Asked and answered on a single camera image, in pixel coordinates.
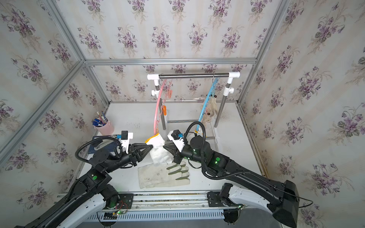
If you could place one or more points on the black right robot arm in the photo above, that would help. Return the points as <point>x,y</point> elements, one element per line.
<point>281,199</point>

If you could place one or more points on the salmon plastic clothespin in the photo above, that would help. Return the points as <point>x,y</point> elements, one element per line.
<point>169,93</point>

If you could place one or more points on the grey white stapler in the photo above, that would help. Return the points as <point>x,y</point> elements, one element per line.
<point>103,144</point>

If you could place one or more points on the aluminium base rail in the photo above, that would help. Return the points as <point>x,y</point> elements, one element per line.
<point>183,205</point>

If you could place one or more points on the blue pens in bucket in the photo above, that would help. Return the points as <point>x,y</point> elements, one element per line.
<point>100,120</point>

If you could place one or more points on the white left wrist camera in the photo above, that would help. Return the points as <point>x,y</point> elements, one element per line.
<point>124,138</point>

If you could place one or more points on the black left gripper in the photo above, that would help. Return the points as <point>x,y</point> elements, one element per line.
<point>135,157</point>

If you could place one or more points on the blue wavy hanger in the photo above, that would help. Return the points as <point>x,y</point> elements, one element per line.
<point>210,94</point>

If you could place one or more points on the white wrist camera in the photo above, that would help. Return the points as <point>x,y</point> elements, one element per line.
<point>177,138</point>
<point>124,138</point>

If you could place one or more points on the pink metal pen bucket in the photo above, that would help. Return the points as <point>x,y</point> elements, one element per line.
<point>106,129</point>

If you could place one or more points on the white steel drying rack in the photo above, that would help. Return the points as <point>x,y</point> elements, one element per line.
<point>189,93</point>

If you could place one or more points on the small circuit board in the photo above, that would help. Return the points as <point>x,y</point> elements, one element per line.
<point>113,215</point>

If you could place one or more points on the orange plastic clothespin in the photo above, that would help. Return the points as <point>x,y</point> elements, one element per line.
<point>164,110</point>

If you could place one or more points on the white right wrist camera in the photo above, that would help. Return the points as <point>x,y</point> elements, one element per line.
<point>177,138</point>

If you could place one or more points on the beige glove black cuff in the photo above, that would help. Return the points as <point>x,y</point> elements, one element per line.
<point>208,116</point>
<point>212,106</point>

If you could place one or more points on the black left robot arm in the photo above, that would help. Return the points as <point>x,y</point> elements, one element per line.
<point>92,191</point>

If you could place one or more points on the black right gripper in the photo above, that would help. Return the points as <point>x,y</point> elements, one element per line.
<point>176,154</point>

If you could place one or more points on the pink wavy hanger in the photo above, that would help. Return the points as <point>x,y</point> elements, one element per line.
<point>160,94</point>

